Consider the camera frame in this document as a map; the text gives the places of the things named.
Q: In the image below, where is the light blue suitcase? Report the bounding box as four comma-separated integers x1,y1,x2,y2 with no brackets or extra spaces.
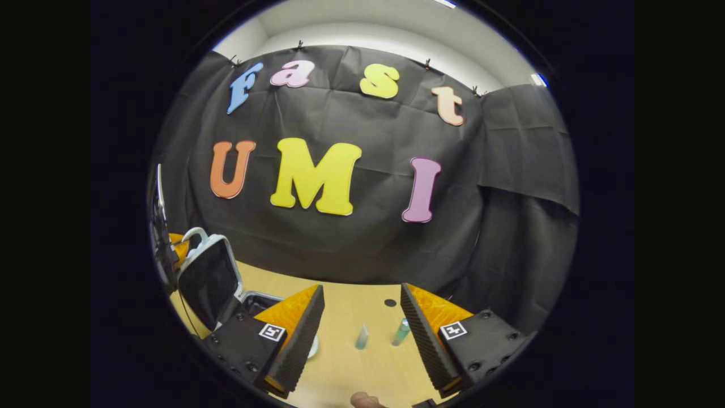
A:
177,227,319,359

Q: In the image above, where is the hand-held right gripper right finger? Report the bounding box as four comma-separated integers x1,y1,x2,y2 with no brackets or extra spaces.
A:
400,283,536,399

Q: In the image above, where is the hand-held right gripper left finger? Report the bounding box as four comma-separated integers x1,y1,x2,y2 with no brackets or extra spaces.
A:
203,284,326,399

